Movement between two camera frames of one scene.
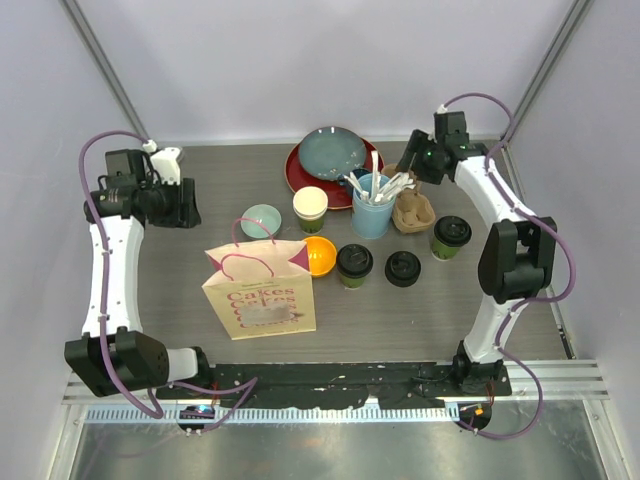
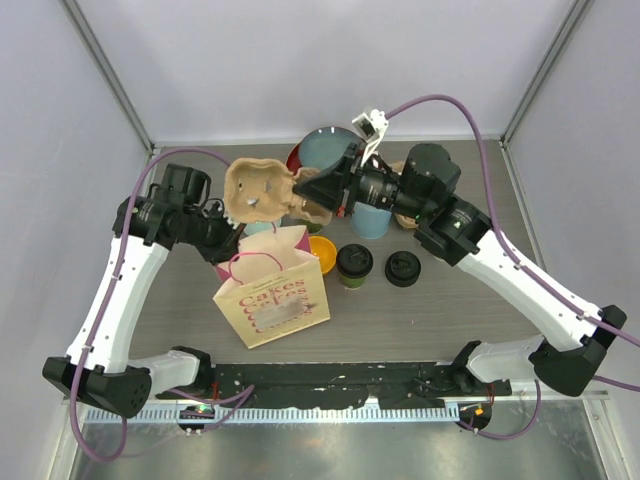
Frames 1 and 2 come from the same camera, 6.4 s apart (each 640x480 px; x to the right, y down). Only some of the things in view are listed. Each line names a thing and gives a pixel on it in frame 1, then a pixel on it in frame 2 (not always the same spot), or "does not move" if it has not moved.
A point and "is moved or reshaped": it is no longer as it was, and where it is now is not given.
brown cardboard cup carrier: (413, 210) is moved or reshaped
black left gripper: (185, 214) to (227, 247)
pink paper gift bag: (260, 286) is moved or reshaped
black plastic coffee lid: (354, 261) does not move
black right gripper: (419, 143) to (325, 188)
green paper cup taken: (354, 264) does not move
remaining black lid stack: (402, 268) does not move
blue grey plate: (328, 152) does not move
